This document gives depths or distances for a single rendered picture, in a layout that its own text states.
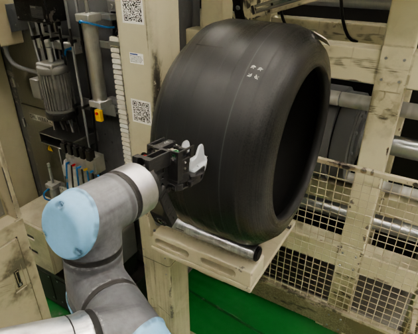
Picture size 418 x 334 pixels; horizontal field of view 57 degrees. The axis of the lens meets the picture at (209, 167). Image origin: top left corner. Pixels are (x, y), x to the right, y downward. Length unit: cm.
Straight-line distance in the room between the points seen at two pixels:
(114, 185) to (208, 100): 33
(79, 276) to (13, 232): 79
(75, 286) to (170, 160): 26
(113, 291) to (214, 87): 47
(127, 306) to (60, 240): 13
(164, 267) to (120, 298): 94
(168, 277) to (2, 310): 56
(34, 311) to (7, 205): 43
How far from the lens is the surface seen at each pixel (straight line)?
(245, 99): 81
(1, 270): 142
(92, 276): 61
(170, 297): 161
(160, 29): 111
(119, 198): 58
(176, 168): 69
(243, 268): 113
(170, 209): 74
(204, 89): 85
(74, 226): 55
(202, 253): 117
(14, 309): 153
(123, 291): 57
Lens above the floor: 164
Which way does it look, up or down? 29 degrees down
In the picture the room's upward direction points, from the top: straight up
